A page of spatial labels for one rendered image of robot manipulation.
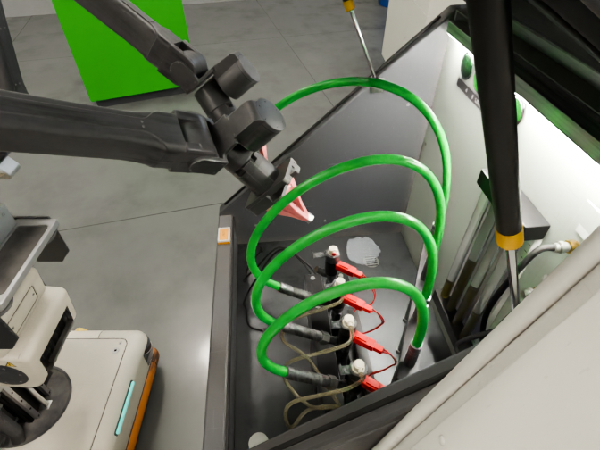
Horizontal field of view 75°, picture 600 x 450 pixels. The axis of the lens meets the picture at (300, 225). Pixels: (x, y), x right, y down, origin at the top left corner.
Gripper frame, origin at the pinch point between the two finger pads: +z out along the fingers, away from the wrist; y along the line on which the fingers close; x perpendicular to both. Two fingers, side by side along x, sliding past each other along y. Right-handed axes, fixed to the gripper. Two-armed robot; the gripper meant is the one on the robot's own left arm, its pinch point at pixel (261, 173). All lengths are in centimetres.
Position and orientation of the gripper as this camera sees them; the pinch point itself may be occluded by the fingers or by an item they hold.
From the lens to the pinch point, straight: 79.1
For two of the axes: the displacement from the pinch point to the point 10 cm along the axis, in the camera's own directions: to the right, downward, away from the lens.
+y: 5.4, -4.0, 7.4
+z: 5.4, 8.4, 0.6
